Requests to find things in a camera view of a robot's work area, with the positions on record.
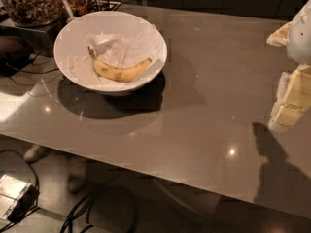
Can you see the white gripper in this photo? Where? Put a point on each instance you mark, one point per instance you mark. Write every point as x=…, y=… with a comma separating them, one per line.
x=300, y=38

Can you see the yellow banana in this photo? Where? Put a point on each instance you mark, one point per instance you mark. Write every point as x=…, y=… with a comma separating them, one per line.
x=116, y=74

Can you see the white ceramic bowl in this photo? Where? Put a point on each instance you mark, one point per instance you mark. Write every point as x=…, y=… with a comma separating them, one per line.
x=72, y=38

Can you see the white paper napkin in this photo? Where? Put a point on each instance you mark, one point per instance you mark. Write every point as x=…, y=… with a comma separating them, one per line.
x=120, y=51

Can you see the tray of snacks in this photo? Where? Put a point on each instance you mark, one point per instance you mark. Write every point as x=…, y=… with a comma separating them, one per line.
x=83, y=7

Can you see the dark round object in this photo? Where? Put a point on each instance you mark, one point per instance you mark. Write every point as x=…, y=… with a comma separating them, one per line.
x=14, y=54

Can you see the silver electronics box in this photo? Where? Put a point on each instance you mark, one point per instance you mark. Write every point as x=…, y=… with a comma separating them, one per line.
x=15, y=197

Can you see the white utensil handle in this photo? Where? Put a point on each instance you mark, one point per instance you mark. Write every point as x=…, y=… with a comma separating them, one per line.
x=69, y=11

